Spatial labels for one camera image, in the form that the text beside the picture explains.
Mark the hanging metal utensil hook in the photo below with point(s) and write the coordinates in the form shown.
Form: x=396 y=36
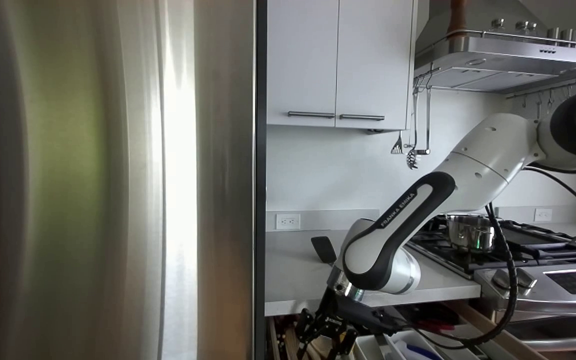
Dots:
x=416 y=138

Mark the wall power outlet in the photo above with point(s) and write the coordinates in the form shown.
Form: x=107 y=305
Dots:
x=289 y=222

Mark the stainless steel gas range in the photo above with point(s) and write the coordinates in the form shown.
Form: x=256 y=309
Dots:
x=544 y=309

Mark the black spatula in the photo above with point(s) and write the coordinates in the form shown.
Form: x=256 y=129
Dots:
x=324 y=249

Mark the stainless steel refrigerator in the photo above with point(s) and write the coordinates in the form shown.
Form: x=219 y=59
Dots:
x=130 y=163

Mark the stainless range hood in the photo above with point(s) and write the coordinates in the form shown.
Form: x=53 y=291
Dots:
x=492 y=47

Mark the white cutlery tray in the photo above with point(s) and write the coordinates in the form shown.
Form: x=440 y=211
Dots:
x=408 y=345

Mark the stainless steel pot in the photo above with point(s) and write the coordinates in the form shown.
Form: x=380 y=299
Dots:
x=473 y=235

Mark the black cast iron griddle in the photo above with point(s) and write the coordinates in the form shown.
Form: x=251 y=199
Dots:
x=537 y=238

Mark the white upper cabinet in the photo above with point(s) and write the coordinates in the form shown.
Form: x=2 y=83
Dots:
x=340 y=63

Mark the open wooden kitchen drawer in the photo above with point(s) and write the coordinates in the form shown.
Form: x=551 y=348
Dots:
x=284 y=343

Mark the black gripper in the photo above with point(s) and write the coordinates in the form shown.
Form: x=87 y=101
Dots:
x=339 y=313

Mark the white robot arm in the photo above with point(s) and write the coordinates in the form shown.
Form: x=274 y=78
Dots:
x=477 y=170

